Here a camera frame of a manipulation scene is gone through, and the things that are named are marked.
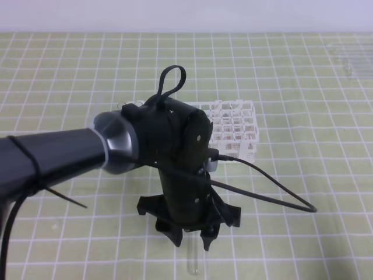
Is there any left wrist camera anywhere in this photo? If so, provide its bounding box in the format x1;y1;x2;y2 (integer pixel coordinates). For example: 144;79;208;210
204;148;219;172

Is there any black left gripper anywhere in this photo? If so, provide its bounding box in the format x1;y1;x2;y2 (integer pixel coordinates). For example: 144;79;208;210
137;147;241;251

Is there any spare glass tubes pile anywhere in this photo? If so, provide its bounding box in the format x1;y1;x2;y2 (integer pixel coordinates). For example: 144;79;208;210
328;43;372;79

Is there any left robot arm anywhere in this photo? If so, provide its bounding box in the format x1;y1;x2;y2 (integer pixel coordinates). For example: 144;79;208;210
1;98;241;277

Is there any clear glass test tube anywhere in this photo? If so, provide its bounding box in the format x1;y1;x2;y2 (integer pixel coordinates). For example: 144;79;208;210
186;232;199;276

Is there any green grid tablecloth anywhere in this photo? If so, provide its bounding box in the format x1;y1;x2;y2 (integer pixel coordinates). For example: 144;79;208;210
1;33;372;279

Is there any black camera cable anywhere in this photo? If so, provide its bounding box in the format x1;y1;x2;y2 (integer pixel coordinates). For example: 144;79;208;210
157;65;318;214

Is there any white plastic test tube rack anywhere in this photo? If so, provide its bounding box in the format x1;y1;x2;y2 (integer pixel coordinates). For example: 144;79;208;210
188;100;259;163

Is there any glass tube in rack leftmost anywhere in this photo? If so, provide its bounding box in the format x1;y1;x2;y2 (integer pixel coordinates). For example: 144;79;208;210
117;102;128;109

